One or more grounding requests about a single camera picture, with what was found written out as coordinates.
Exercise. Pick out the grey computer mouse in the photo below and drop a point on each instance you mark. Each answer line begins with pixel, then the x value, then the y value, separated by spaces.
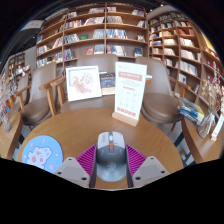
pixel 111 156

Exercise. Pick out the white framed pink picture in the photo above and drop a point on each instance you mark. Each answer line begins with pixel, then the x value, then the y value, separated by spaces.
pixel 83 83

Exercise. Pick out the round blue mouse pad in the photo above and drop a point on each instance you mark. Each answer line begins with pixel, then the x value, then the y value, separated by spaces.
pixel 40 153

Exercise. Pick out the white hanging ceiling panel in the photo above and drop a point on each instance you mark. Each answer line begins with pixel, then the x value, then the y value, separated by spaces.
pixel 31 25

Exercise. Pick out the stack of books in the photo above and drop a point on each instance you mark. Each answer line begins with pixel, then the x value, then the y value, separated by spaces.
pixel 191 111

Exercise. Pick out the small distant wooden bookshelf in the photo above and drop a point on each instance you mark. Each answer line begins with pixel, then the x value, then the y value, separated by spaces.
pixel 16 65

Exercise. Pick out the tall wooden bookshelf with posters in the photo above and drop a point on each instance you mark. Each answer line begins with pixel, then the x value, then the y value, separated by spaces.
pixel 176 43

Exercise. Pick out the white sign on wooden stand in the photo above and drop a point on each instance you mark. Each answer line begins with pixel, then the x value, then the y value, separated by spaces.
pixel 130 90

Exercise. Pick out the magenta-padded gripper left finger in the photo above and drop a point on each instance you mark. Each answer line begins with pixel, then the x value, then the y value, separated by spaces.
pixel 71 170

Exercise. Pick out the small white table sign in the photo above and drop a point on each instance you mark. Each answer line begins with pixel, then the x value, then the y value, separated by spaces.
pixel 218 130

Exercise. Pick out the brown padded armchair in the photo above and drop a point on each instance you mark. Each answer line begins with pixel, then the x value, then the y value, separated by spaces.
pixel 96 61
pixel 36 113
pixel 160 106

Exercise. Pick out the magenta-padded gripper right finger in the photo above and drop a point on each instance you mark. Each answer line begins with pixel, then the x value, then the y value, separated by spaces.
pixel 151 170

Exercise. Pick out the round wooden side table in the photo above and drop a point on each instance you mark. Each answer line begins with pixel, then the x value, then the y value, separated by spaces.
pixel 203 146
pixel 10 140

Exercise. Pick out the dark blue book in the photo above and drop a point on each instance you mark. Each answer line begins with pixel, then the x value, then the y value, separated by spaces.
pixel 107 81

